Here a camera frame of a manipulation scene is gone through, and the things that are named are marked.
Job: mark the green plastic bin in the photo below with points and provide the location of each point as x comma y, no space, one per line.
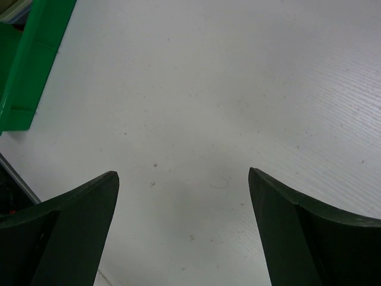
27,58

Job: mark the green square panda plate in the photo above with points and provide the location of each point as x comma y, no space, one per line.
15,6

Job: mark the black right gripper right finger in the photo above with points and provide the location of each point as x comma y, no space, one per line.
309,242

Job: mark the purple square plate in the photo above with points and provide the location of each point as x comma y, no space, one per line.
17,15

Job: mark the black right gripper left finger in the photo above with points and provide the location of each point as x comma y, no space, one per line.
59,241

